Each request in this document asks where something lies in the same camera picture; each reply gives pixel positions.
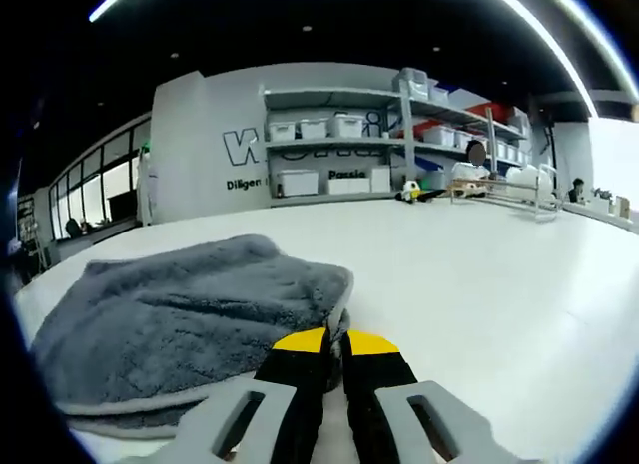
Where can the grey towel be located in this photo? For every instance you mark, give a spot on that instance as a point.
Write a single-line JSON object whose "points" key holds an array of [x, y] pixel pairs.
{"points": [[190, 324]]}

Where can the group of white storage boxes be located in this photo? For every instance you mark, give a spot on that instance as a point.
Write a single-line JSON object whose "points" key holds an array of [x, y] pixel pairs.
{"points": [[298, 182]]}

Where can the black monitor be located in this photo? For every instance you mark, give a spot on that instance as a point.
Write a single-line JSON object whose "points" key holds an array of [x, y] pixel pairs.
{"points": [[121, 206]]}

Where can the hanging white coat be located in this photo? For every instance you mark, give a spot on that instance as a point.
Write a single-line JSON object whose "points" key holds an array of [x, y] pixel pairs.
{"points": [[146, 184]]}

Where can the grey metal shelf rack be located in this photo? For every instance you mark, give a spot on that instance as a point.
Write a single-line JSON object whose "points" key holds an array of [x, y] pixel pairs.
{"points": [[409, 149]]}

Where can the black office chair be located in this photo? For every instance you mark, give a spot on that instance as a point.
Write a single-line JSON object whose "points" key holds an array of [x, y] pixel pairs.
{"points": [[73, 228]]}

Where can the metal pole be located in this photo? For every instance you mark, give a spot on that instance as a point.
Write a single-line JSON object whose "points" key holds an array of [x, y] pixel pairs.
{"points": [[491, 144]]}

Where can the small cardboard box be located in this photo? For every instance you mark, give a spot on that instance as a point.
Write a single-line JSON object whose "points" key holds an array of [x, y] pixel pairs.
{"points": [[622, 207]]}

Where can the ceiling light strip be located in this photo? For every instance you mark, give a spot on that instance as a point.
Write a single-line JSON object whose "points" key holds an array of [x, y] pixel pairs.
{"points": [[112, 2], [549, 40]]}

